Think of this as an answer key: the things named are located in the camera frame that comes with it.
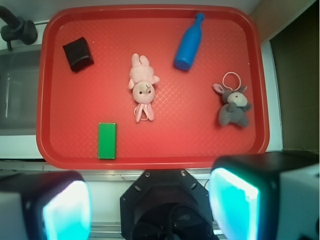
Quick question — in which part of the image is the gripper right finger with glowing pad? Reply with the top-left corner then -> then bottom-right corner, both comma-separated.
208,152 -> 320,240

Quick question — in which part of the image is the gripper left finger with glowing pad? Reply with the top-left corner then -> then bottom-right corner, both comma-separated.
0,171 -> 93,240

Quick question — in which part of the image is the blue plastic bottle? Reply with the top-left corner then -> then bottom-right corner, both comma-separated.
174,13 -> 205,71

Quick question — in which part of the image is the green rectangular block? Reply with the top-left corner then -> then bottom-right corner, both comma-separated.
97,122 -> 117,160

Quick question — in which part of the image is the steel sink basin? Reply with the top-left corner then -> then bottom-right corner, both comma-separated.
0,50 -> 41,136

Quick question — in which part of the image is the red plastic tray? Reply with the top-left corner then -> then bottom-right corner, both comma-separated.
36,5 -> 270,170

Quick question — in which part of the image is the black cube block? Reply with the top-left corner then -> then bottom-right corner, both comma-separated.
62,37 -> 94,73

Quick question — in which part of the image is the pink plush bunny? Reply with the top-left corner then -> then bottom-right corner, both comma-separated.
128,53 -> 160,123

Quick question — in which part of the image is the grey plush bunny keychain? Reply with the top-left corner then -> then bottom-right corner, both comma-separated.
212,71 -> 252,128

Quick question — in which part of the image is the black octagonal mount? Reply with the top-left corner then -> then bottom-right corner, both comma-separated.
119,169 -> 218,240

